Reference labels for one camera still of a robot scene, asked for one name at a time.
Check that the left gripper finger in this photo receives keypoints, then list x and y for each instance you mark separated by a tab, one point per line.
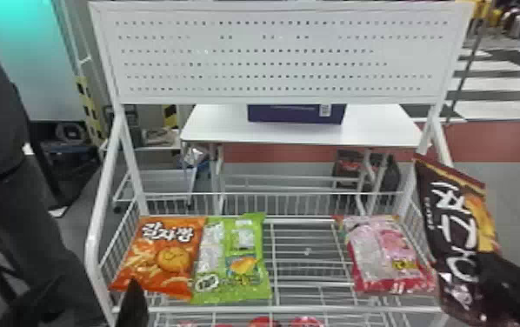
132	306

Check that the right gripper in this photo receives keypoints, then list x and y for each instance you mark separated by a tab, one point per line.
499	287

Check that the brown snack packet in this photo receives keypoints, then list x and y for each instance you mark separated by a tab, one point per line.
454	214

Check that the orange snack packet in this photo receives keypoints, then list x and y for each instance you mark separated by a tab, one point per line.
162	255

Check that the green snack packet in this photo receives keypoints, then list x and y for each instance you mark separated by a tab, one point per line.
232	260

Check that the pink snack packet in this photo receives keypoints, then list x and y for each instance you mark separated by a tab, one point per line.
381	255

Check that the red can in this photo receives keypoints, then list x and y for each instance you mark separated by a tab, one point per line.
306	322
264	322

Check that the white side table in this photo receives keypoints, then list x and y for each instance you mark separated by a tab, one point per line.
296	132

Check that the blue box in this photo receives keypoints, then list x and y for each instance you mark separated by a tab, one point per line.
296	114

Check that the yellow black striped post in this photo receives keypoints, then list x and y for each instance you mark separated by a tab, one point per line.
90	109

